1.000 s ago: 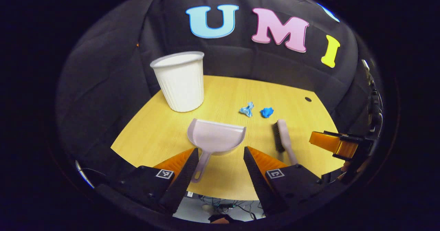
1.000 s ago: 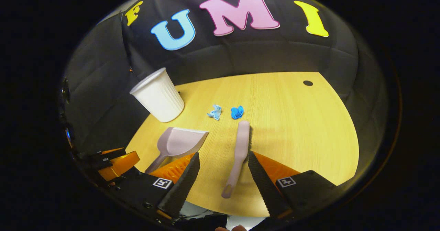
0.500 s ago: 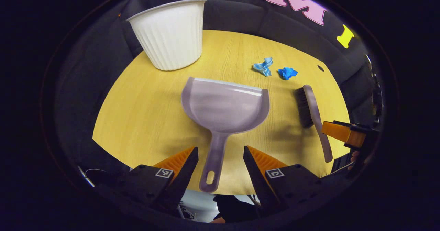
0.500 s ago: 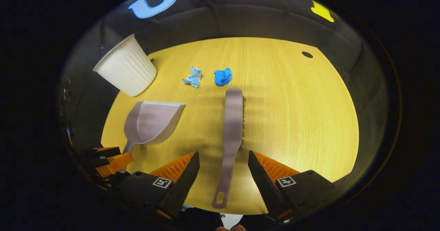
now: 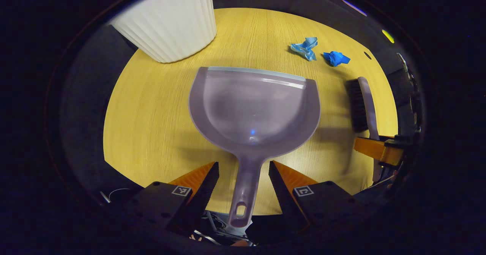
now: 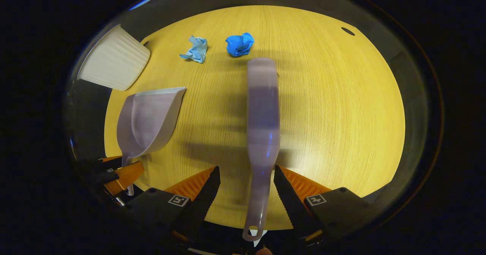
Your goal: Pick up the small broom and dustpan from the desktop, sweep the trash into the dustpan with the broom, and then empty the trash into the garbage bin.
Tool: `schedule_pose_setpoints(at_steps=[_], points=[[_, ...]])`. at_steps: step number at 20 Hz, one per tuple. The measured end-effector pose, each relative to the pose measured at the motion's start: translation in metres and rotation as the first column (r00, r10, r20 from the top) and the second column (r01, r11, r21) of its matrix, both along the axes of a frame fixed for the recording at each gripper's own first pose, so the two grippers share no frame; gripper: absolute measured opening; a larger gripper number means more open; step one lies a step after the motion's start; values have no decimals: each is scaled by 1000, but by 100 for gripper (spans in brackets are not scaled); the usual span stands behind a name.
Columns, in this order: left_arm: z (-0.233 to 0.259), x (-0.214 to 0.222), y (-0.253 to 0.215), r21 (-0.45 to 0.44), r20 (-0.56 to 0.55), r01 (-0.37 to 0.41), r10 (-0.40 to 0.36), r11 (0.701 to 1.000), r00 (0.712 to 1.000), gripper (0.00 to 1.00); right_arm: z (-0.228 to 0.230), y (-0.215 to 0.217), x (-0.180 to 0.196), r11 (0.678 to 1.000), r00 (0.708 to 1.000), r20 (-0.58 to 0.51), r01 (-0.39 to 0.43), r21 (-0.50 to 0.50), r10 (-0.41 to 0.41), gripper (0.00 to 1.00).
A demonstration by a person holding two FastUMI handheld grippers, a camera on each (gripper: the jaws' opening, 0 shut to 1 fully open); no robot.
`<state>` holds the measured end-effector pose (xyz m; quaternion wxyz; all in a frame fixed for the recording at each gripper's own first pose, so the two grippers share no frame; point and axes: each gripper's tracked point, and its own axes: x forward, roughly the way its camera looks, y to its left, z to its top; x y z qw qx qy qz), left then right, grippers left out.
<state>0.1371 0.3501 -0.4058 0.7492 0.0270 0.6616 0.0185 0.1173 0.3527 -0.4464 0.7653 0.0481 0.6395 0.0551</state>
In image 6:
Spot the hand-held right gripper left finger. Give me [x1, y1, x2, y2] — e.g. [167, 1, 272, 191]
[127, 166, 221, 241]

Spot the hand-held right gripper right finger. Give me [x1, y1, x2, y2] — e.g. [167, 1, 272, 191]
[273, 165, 371, 243]

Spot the pale purple plastic dustpan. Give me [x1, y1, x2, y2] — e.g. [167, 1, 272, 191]
[116, 87, 187, 197]

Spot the pale purple small broom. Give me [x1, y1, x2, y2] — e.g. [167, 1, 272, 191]
[242, 57, 281, 242]

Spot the white ribbed garbage bin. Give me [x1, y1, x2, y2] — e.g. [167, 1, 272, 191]
[77, 24, 151, 91]

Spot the light blue paper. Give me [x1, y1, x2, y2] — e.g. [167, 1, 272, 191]
[180, 35, 208, 64]

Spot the bright blue paper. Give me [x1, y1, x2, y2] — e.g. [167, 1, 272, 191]
[226, 32, 255, 57]

